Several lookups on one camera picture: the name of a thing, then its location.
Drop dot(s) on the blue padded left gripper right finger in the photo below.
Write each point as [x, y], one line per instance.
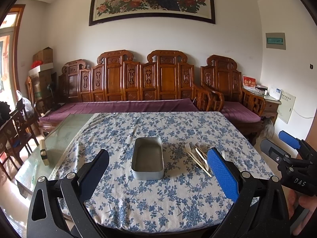
[259, 206]

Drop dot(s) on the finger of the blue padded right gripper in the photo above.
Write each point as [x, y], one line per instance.
[289, 140]

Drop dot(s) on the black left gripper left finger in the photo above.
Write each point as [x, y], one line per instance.
[45, 217]

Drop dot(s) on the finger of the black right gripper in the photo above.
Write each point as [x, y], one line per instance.
[272, 150]

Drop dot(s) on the wooden chopstick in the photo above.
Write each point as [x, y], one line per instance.
[198, 162]

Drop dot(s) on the metal fork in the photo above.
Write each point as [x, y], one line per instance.
[201, 151]

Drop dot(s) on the person's right hand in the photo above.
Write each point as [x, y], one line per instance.
[304, 201]

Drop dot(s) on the wooden side table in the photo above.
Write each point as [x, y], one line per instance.
[270, 110]

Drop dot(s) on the white box on side table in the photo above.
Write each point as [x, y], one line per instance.
[275, 93]

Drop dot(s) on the small box with black band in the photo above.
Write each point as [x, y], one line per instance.
[43, 152]

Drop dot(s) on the purple armchair cushion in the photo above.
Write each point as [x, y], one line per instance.
[235, 112]

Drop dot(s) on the red card box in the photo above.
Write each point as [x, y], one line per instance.
[248, 82]

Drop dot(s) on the dark wooden chair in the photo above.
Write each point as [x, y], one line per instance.
[15, 135]

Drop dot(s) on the carved wooden armchair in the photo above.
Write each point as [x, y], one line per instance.
[221, 77]

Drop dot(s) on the grey metal tray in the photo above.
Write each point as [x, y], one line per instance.
[147, 160]

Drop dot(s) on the blue floral tablecloth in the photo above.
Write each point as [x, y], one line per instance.
[153, 184]

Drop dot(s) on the purple sofa cushion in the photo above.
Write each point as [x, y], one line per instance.
[179, 105]

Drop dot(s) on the white plastic bag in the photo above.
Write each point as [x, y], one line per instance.
[22, 101]

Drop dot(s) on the long carved wooden sofa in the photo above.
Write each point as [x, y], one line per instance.
[117, 77]

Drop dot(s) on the white flat box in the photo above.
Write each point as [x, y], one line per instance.
[40, 68]

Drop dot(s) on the brown cardboard box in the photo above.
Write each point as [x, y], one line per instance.
[45, 56]

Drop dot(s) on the framed floral peacock painting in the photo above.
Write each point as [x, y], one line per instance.
[102, 11]

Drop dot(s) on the white wall panel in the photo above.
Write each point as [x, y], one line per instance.
[285, 108]

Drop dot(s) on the grey electrical wall box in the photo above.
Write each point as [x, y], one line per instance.
[275, 41]

